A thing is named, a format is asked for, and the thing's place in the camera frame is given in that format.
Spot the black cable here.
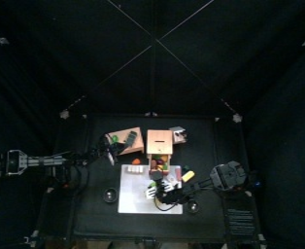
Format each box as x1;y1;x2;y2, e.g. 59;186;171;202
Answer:
152;197;182;212

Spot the white cutting board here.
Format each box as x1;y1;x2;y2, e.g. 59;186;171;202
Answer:
116;163;183;215

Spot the yellow toy food piece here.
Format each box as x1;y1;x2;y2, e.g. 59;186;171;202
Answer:
179;170;195;183

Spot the flat wooden box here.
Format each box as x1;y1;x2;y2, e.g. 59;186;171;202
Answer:
104;126;144;157

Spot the small black bowl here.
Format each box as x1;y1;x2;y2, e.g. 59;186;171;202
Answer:
184;199;200;214
102;188;119;204

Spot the wooden drawer cabinet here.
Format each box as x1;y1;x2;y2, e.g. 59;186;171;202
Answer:
144;128;175;156

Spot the open wooden drawer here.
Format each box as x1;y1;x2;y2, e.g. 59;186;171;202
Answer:
147;153;172;177

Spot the small wooden toy box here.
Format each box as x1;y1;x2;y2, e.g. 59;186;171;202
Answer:
168;125;188;145

